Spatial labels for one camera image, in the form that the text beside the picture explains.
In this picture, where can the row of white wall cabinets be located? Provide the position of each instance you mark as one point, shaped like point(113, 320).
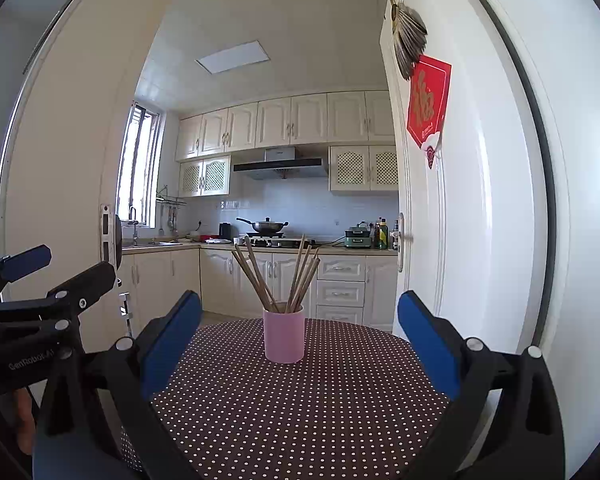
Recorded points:
point(290, 120)

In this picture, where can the black kitchen appliance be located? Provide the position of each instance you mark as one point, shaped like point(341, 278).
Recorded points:
point(118, 240)

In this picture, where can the white door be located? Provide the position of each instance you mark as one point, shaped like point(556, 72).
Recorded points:
point(470, 210)

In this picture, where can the barred window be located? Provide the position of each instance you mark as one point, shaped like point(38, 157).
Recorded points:
point(140, 170)

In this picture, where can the steel faucet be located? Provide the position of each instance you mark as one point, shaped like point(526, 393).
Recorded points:
point(134, 225)

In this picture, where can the steel sink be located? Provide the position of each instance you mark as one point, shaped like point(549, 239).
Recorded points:
point(152, 244)

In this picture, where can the wall utensil rack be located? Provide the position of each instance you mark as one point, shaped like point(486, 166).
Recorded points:
point(170, 205)

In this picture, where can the group of condiment bottles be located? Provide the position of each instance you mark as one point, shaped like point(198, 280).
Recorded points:
point(382, 235)

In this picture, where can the brown feather fan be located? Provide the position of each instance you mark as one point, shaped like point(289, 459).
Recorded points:
point(410, 35)

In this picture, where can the red paper door decoration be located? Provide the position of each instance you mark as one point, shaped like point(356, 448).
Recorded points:
point(427, 100)

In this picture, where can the narrow white lattice cabinet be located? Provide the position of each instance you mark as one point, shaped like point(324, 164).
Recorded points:
point(205, 176)

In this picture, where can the green electric cooker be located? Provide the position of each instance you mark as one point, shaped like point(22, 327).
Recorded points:
point(357, 237)

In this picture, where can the pink cup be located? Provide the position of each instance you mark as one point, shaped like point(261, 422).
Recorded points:
point(282, 340)

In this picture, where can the person's left hand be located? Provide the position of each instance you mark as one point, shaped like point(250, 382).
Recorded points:
point(25, 420)

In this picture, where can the gas stove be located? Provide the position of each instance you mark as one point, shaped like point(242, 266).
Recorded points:
point(280, 242)

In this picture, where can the black kettle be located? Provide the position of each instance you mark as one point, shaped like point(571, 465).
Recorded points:
point(225, 231)

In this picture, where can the brown polka dot tablecloth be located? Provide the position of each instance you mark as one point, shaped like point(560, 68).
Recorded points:
point(305, 410)

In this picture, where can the bunch of wooden chopsticks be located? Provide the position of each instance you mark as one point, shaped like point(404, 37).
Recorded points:
point(295, 300)

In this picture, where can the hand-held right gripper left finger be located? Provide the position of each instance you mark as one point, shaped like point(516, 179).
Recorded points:
point(172, 345)

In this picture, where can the ceiling light panel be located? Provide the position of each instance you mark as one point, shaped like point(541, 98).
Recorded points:
point(232, 57)

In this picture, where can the range hood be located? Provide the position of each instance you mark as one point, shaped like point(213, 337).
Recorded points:
point(280, 165)

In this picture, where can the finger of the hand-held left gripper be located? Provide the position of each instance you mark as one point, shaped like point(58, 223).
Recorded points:
point(25, 264)
point(92, 280)

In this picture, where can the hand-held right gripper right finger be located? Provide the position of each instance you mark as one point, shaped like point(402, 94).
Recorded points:
point(427, 345)

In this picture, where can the white base cabinets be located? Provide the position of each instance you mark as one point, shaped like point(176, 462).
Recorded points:
point(220, 280)

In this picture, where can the wide white lattice cabinet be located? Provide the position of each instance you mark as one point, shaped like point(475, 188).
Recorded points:
point(362, 167)

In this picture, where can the steel wok with lid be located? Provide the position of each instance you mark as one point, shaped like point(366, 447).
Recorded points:
point(267, 226)

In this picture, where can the red box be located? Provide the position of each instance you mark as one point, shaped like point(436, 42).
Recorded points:
point(209, 237)

